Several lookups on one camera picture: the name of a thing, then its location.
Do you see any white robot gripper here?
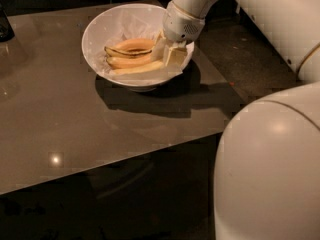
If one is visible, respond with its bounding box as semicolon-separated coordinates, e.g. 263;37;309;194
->
151;2;205;66

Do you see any yellow banana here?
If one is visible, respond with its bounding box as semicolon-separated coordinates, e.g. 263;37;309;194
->
110;60;164;75

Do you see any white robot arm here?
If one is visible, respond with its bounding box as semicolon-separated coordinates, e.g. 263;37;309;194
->
163;0;320;240

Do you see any orange banana at back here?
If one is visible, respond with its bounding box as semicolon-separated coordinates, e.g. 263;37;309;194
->
115;38;154;51

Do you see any orange banana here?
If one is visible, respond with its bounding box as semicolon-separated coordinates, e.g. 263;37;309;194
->
115;38;154;51
106;54;151;69

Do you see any white ceramic bowl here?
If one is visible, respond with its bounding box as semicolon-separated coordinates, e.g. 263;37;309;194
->
82;3;194;92

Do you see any orange banana in middle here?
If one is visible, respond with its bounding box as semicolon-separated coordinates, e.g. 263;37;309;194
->
106;54;151;69

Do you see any dark object at table corner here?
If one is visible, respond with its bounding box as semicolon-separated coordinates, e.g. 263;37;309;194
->
0;4;15;42

